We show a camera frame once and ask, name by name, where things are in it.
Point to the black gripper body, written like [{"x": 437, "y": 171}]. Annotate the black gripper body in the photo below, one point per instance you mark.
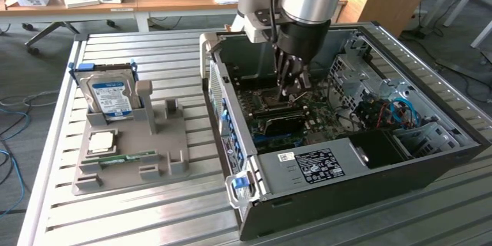
[{"x": 303, "y": 41}]

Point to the black graphics card silver bracket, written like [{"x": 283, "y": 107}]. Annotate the black graphics card silver bracket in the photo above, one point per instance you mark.
[{"x": 284, "y": 125}]

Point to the black CPU socket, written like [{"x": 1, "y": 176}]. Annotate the black CPU socket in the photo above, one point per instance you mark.
[{"x": 268, "y": 102}]

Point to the perforated metal drive cage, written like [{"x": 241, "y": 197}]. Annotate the perforated metal drive cage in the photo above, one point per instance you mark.
[{"x": 353, "y": 84}]

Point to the green motherboard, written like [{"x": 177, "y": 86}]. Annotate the green motherboard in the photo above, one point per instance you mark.
[{"x": 323, "y": 116}]

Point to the blue card retainer clips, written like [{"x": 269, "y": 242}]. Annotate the blue card retainer clips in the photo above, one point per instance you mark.
[{"x": 225, "y": 117}]

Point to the blue expansion slot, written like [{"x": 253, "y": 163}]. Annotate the blue expansion slot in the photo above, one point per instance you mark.
[{"x": 261, "y": 138}]

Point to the grey power supply black label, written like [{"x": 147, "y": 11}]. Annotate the grey power supply black label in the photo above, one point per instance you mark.
[{"x": 276, "y": 177}]

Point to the grey metal disk bay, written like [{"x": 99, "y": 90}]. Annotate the grey metal disk bay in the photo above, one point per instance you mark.
[{"x": 431, "y": 139}]

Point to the blue case latch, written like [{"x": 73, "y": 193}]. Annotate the blue case latch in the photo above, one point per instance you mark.
[{"x": 239, "y": 183}]

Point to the open grey black PC case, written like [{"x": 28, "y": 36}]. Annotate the open grey black PC case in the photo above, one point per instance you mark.
[{"x": 345, "y": 200}]

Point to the grey plastic parts rack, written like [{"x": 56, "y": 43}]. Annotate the grey plastic parts rack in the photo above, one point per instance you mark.
[{"x": 131, "y": 171}]

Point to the green RAM stick white label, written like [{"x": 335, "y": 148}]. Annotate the green RAM stick white label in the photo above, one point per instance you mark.
[{"x": 115, "y": 159}]

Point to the silver CPU chip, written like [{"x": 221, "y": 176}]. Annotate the silver CPU chip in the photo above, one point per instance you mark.
[{"x": 100, "y": 142}]

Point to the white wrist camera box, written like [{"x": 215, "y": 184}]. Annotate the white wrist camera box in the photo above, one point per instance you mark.
[{"x": 257, "y": 33}]

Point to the hard disk with blue bracket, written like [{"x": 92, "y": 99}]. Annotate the hard disk with blue bracket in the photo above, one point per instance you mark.
[{"x": 109, "y": 96}]

